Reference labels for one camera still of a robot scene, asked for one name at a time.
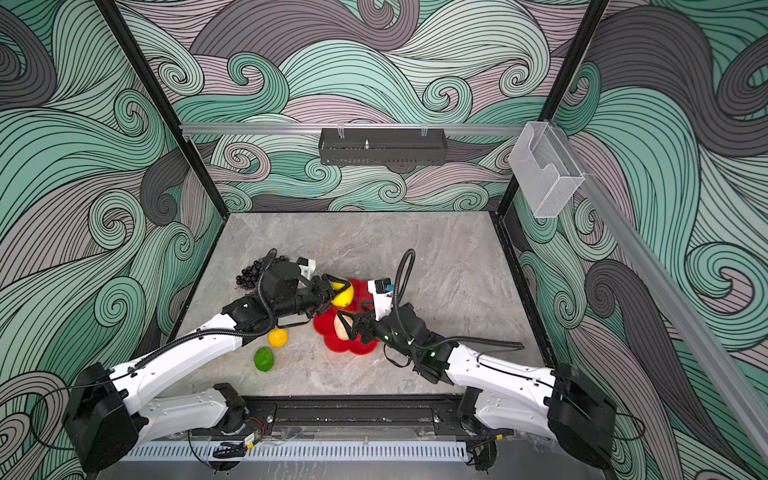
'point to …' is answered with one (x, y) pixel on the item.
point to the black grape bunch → (250, 276)
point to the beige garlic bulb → (340, 328)
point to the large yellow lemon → (344, 297)
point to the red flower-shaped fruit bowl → (324, 322)
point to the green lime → (264, 359)
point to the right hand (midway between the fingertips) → (349, 311)
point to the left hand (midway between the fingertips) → (349, 289)
